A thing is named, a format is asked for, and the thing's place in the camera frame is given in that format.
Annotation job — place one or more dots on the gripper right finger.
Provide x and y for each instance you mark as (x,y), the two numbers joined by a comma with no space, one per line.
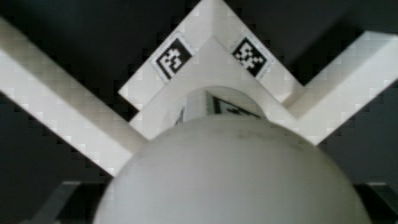
(380,202)

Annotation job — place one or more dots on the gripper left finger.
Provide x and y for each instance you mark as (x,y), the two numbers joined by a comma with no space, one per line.
(71,204)

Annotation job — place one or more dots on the white lamp bulb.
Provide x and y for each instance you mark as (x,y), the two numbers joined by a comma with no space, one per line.
(229,171)

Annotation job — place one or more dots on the white lamp base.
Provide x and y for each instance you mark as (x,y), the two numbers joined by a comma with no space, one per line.
(208,78)

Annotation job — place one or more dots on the white border wall frame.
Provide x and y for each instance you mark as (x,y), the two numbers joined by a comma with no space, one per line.
(76,41)

